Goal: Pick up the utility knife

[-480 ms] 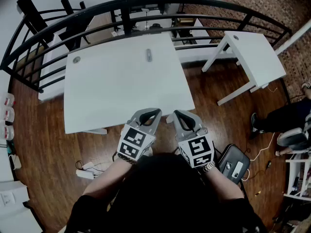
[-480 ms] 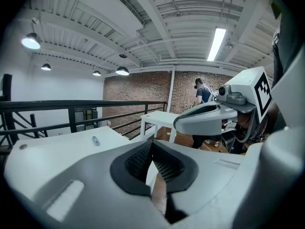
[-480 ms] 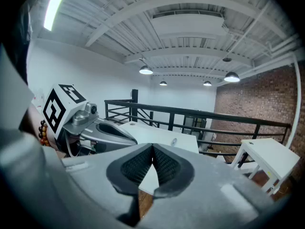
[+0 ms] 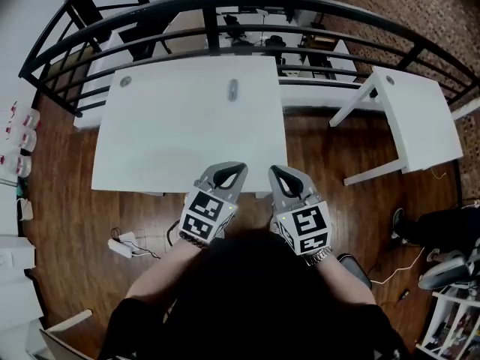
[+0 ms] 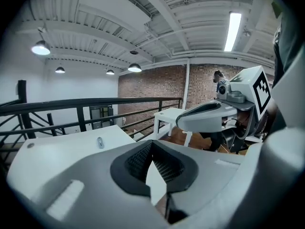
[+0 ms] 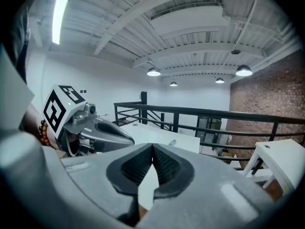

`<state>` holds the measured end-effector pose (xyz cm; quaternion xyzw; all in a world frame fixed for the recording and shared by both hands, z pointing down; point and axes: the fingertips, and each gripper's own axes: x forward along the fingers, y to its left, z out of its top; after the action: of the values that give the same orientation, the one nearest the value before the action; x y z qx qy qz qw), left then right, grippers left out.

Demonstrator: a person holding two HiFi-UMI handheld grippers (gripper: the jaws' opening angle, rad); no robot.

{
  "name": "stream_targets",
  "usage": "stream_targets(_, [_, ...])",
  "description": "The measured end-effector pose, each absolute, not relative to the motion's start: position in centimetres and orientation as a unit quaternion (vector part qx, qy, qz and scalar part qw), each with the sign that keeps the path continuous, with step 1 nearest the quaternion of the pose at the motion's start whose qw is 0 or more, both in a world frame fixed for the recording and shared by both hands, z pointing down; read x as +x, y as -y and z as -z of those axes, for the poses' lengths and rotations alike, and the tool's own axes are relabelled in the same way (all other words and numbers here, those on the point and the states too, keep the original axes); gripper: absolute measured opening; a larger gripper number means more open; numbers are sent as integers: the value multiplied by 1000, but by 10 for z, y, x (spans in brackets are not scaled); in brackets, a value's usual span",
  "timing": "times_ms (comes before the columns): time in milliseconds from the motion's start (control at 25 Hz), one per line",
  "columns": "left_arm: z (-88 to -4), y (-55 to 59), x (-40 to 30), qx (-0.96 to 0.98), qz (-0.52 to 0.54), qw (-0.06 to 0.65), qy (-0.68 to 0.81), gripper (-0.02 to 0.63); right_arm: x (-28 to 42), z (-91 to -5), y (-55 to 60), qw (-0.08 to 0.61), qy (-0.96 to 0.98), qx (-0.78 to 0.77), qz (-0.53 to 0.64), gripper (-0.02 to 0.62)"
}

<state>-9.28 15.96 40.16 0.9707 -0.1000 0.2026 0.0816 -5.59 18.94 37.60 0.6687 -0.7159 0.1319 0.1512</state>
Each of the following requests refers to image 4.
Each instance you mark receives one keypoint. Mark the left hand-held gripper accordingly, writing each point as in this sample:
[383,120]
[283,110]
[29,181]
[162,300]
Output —
[202,212]

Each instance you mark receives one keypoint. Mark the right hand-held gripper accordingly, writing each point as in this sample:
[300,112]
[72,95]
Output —
[307,223]

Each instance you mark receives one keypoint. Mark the small grey handheld object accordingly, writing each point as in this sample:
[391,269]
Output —
[233,90]

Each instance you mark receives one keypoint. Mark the person's left forearm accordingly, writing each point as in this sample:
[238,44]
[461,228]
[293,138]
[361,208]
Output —
[161,272]

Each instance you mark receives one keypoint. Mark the person's right forearm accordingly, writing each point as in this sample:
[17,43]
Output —
[341,279]

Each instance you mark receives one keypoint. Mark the silver metal wristwatch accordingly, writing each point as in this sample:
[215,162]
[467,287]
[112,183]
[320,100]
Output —
[318,257]

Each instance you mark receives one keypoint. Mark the black chair seat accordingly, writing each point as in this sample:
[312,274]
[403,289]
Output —
[356,270]

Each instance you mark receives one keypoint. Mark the person's black shirt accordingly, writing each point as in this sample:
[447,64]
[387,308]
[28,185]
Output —
[255,306]

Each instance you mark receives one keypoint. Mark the round grey desk grommet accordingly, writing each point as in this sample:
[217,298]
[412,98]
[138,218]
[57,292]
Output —
[125,81]
[390,80]

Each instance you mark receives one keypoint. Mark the white side table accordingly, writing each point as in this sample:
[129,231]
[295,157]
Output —
[420,122]

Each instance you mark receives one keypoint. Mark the black office chair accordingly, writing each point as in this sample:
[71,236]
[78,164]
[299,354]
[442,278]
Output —
[275,41]
[234,26]

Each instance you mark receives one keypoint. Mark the brown cardboard box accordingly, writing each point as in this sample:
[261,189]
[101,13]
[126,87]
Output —
[320,42]

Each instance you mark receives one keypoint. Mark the black metal railing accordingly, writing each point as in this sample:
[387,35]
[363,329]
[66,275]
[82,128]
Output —
[210,24]

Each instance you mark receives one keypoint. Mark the grey office chair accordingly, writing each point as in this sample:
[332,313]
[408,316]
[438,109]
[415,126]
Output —
[446,268]

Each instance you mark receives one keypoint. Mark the white paper bag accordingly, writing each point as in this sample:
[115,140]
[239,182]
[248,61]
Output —
[25,209]

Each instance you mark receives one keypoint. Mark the teal bag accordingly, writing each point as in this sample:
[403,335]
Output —
[21,188]

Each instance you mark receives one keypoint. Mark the white shelf unit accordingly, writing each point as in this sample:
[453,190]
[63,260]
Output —
[450,324]

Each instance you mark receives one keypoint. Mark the white overturned table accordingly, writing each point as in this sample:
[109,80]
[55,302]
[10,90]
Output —
[63,324]

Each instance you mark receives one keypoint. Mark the white cabinet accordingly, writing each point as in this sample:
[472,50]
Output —
[17,287]

